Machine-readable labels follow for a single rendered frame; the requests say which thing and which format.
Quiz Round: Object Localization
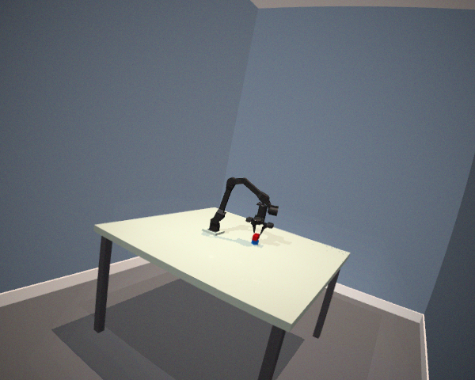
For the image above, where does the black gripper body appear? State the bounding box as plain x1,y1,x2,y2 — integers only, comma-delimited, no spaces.
245,212,274,229

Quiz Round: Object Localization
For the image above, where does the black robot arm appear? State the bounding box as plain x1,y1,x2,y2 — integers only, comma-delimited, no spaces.
208,177,279,233

